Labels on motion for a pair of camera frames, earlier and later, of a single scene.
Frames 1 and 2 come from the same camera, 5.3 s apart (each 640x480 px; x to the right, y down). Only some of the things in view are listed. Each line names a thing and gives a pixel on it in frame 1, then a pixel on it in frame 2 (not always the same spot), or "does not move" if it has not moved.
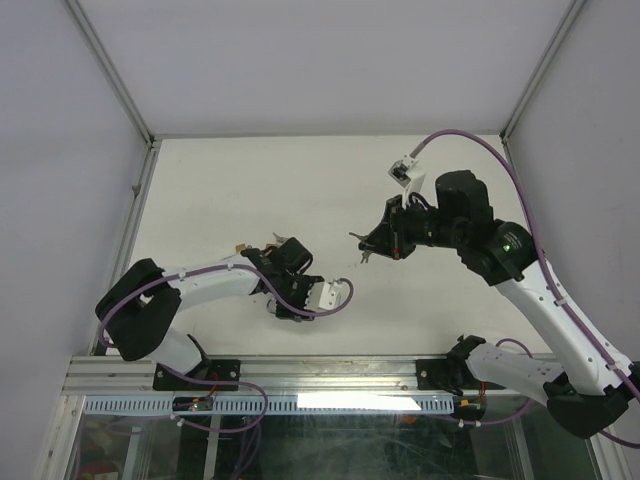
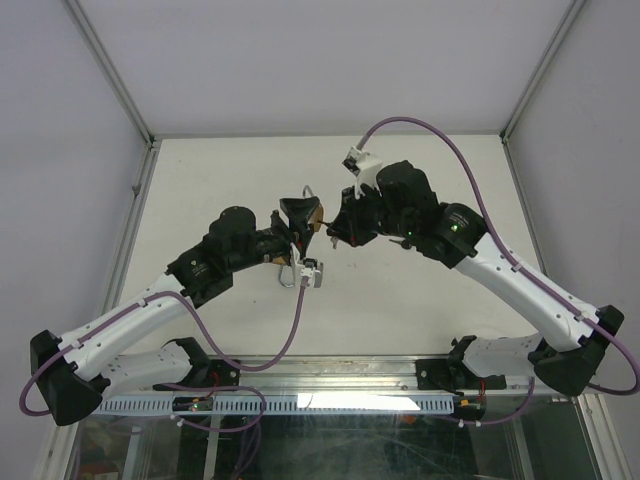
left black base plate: (219, 370) does not move
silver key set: (365, 253) → (333, 233)
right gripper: (389, 237) → (347, 219)
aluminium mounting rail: (327, 376) does not move
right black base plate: (451, 374) does not move
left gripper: (283, 311) → (298, 215)
